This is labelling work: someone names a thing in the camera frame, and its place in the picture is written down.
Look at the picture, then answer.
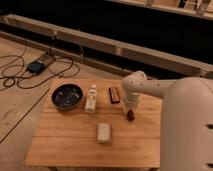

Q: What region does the brown chocolate bar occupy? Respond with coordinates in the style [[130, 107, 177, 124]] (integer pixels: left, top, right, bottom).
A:
[[109, 87, 120, 104]]

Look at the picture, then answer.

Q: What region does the beige sponge block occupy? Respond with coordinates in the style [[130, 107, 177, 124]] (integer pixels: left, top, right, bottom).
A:
[[97, 123, 111, 143]]

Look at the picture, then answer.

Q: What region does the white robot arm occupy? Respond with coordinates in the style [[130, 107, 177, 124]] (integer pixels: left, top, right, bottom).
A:
[[121, 71, 213, 171]]

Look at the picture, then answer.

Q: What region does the black floor cable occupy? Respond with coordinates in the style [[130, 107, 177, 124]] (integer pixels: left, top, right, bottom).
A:
[[0, 44, 81, 90]]

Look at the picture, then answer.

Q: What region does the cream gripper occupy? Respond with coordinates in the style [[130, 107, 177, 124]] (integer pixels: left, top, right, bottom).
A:
[[122, 93, 139, 114]]

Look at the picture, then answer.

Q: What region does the dark ceramic bowl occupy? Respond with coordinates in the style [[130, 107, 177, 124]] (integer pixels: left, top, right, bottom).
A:
[[51, 84, 83, 110]]

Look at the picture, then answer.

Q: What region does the white plastic bottle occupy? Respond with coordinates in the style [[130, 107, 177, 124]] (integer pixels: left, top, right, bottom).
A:
[[85, 85, 97, 113]]

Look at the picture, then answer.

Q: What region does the long wooden beam frame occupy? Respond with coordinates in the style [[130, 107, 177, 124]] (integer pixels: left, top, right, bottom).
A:
[[0, 14, 213, 78]]

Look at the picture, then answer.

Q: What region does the wooden table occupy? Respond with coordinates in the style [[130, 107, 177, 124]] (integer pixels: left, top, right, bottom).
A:
[[26, 79, 161, 168]]

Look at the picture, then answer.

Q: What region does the blue power adapter box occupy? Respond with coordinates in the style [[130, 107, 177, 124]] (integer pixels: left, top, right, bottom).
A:
[[27, 61, 45, 74]]

